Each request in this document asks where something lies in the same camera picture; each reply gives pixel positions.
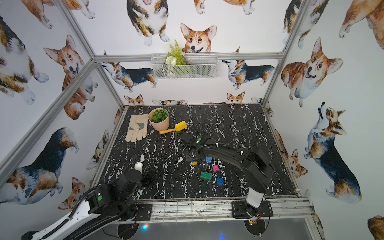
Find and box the beige work glove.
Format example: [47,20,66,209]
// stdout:
[125,114,148,143]

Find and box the aluminium front rail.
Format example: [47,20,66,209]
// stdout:
[128,198,314,224]

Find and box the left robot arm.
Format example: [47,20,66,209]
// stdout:
[21,169,158,240]

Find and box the white wire basket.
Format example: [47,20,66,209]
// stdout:
[151,53,219,80]

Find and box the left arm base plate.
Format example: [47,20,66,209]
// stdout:
[128,204,153,221]

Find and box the yellow toy shovel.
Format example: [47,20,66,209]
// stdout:
[159,121,187,135]

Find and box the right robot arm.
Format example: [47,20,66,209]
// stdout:
[178,133,275,209]

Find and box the pink pot with green plant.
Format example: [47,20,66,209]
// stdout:
[149,108,170,132]

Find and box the dark blue small lego brick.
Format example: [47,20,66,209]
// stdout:
[217,178,224,186]

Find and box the green long lego brick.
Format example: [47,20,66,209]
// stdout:
[200,172,213,181]

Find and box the green fern with white flower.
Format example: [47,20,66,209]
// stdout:
[165,40,188,78]

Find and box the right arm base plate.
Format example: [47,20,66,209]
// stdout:
[231,200,274,220]

